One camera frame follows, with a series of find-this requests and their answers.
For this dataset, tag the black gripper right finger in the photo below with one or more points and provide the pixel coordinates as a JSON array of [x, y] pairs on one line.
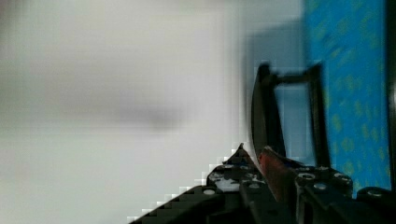
[[322, 195]]

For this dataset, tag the black toaster oven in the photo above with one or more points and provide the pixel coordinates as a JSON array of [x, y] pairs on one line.
[[348, 39]]

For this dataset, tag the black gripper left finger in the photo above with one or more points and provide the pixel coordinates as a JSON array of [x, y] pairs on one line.
[[234, 193]]

